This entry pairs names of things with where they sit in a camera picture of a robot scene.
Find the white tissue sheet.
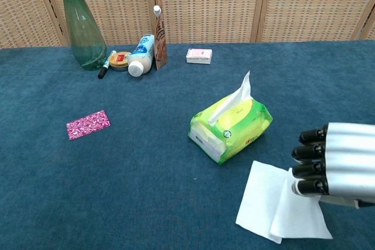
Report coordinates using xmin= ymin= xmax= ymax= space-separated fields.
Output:
xmin=207 ymin=70 xmax=252 ymax=125
xmin=236 ymin=160 xmax=334 ymax=244

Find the blue table cloth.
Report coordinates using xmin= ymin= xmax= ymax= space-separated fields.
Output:
xmin=0 ymin=39 xmax=375 ymax=250

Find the bamboo folding screen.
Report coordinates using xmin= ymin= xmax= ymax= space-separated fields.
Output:
xmin=0 ymin=0 xmax=375 ymax=50

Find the black white marker pen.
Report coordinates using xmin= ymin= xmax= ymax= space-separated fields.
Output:
xmin=97 ymin=50 xmax=117 ymax=80

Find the small white box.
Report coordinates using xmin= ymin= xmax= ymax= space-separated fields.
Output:
xmin=186 ymin=47 xmax=214 ymax=65

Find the green tissue pack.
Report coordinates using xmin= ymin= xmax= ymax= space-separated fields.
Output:
xmin=187 ymin=97 xmax=274 ymax=165

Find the white bottle blue label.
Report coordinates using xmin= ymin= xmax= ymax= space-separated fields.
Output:
xmin=127 ymin=34 xmax=155 ymax=78

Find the brown spout pouch white cap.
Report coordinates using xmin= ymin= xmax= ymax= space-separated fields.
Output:
xmin=152 ymin=0 xmax=169 ymax=71

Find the round yellow red tin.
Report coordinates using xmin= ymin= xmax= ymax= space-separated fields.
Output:
xmin=108 ymin=51 xmax=132 ymax=72

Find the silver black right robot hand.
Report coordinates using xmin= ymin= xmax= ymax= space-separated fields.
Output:
xmin=291 ymin=122 xmax=375 ymax=209

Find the pink white patterned card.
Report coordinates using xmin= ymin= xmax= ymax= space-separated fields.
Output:
xmin=66 ymin=109 xmax=112 ymax=141

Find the green spray bottle black trigger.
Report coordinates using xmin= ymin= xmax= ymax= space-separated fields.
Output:
xmin=57 ymin=0 xmax=108 ymax=71

